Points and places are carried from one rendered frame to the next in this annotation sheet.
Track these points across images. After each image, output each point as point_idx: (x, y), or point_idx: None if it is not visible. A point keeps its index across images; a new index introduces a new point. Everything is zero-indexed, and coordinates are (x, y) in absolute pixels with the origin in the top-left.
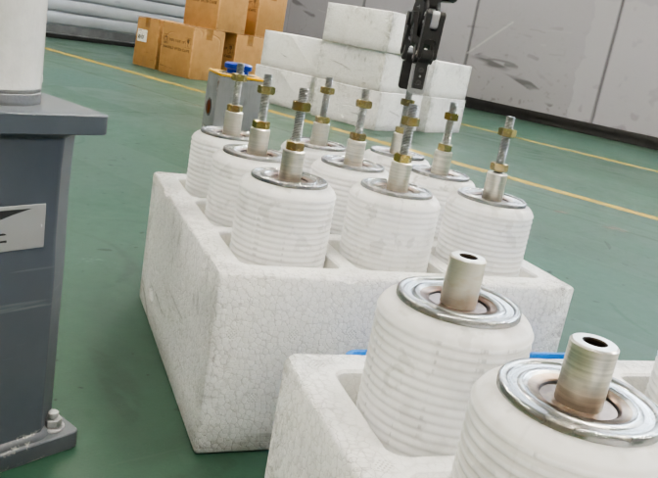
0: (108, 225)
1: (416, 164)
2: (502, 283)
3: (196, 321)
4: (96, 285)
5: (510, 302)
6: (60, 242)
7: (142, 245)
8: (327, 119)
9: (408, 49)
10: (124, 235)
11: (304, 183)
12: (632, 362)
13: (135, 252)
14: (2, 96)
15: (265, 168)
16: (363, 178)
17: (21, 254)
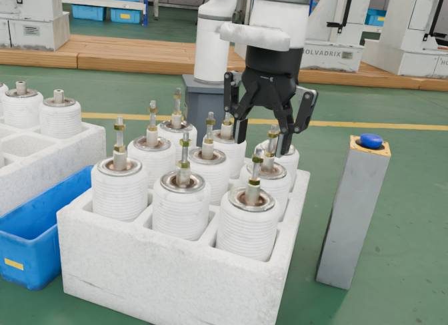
0: (438, 269)
1: (223, 197)
2: (91, 188)
3: None
4: (313, 227)
5: (47, 104)
6: (191, 122)
7: (394, 269)
8: (265, 152)
9: (294, 123)
10: (415, 269)
11: (165, 124)
12: (11, 168)
13: (377, 260)
14: (193, 77)
15: (191, 126)
16: (169, 140)
17: (185, 118)
